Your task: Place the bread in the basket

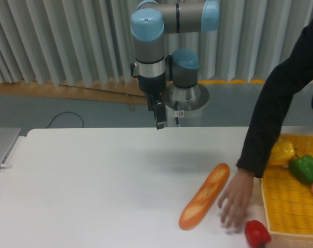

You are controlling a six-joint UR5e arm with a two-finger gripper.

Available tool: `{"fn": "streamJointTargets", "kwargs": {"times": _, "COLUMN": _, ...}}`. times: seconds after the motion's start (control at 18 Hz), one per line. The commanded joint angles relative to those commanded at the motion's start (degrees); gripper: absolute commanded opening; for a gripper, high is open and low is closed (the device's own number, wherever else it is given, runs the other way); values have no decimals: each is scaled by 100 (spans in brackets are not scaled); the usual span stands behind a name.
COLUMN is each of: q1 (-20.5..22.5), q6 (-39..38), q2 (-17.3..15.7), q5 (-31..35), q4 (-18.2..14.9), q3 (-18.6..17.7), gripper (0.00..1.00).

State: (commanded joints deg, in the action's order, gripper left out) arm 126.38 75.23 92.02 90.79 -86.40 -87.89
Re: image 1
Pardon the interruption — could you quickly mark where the brown cardboard sheet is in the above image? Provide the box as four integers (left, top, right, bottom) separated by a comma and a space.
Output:
0, 77, 147, 111

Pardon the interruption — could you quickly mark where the red bell pepper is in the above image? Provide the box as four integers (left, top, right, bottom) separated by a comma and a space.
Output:
245, 220, 272, 247

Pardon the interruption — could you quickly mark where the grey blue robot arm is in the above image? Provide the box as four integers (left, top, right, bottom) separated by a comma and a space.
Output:
130, 1, 219, 129

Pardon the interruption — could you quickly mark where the black sleeved forearm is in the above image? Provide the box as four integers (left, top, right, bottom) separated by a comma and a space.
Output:
236, 18, 313, 179

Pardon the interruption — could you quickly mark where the yellow bell pepper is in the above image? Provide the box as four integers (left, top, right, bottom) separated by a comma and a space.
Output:
267, 139, 295, 166

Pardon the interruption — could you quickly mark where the green bell pepper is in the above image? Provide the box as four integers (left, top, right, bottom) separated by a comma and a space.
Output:
288, 154, 313, 184

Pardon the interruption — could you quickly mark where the person's bare hand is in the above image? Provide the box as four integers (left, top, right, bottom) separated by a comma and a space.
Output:
218, 168, 255, 229

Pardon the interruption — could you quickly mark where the grey pleated curtain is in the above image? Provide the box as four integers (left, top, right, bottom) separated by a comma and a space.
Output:
0, 1, 313, 86

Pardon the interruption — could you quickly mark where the silver laptop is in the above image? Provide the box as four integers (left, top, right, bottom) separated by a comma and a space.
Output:
0, 127, 21, 169

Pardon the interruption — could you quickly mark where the black floor cable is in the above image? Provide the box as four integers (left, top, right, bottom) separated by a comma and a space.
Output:
43, 111, 84, 129

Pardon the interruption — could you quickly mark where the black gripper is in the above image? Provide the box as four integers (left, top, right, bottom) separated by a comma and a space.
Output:
138, 73, 166, 130

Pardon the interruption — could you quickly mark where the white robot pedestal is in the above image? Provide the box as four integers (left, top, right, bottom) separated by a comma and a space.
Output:
166, 106, 201, 127

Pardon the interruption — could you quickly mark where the orange baguette bread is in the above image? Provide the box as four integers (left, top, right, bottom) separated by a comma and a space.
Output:
178, 163, 230, 230

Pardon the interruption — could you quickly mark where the yellow wicker basket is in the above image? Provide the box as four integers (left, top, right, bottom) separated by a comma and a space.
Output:
260, 134, 313, 247

